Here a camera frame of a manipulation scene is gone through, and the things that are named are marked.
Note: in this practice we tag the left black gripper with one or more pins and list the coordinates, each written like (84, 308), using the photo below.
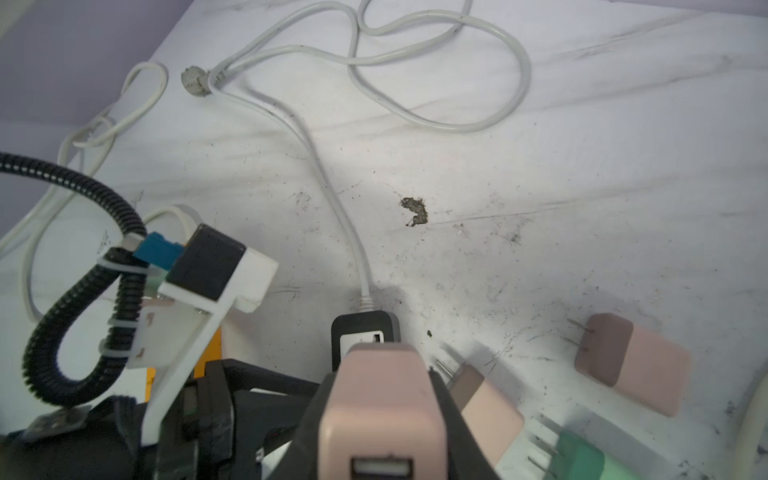
(234, 422)

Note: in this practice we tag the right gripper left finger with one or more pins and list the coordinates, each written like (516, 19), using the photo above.
(300, 460)

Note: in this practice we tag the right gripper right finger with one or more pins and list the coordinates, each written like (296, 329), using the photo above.
(465, 459)

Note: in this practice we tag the pink plug black strip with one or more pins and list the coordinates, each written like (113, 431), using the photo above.
(382, 419)
(634, 362)

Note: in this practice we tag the green plug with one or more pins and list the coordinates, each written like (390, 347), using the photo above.
(575, 458)

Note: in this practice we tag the black power strip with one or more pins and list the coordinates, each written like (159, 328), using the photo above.
(377, 326)

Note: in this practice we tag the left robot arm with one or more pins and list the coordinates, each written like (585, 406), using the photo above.
(140, 413)

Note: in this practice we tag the orange power strip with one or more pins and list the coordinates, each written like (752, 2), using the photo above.
(212, 352)

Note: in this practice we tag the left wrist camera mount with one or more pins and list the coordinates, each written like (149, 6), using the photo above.
(205, 278)

